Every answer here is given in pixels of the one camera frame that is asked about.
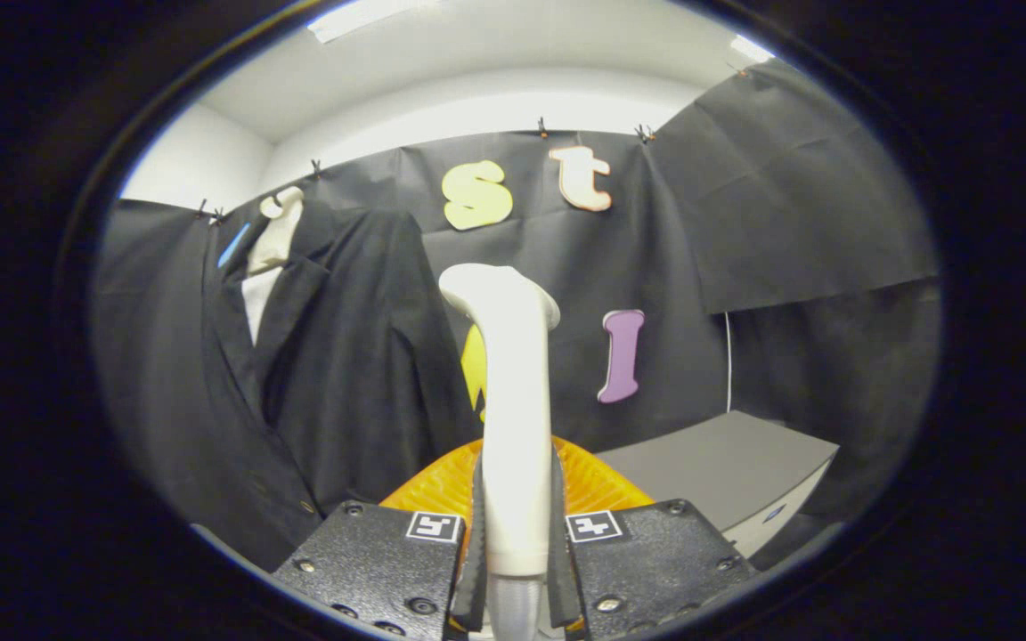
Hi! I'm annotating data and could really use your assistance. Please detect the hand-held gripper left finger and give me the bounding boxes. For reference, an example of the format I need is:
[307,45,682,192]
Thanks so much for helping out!
[273,438,487,640]

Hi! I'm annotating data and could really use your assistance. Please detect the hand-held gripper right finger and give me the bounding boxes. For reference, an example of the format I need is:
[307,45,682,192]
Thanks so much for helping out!
[550,436,759,640]

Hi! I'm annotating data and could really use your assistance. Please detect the white garment steamer head with hose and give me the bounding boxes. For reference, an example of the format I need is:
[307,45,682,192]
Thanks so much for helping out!
[438,264,561,641]

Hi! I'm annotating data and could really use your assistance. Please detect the black suit jacket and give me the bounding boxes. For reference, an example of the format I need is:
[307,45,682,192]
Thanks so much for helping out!
[201,200,483,571]

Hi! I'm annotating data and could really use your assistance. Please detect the white shirt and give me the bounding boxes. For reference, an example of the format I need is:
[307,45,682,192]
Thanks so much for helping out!
[241,265,284,346]

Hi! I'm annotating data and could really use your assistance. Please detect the grey cabinet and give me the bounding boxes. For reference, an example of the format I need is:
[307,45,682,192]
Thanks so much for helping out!
[595,410,840,560]

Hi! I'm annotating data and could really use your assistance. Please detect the white plastic hanger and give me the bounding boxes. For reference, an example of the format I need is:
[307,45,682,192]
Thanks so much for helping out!
[248,185,305,275]

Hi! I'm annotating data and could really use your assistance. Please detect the black backdrop cloth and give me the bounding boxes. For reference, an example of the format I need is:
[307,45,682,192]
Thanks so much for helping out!
[90,58,941,544]

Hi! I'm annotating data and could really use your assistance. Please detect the small ceiling light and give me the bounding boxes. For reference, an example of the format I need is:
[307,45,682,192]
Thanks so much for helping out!
[729,34,777,65]

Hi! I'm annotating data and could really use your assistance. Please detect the large ceiling light panel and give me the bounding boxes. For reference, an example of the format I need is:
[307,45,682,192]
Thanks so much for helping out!
[308,0,443,44]

